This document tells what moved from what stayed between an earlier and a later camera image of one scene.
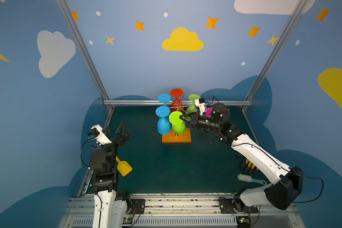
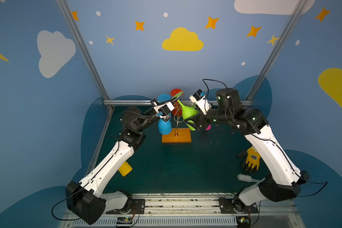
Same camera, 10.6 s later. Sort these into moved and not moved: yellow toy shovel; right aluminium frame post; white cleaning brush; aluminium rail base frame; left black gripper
Moved: left black gripper
Not moved: white cleaning brush; aluminium rail base frame; yellow toy shovel; right aluminium frame post
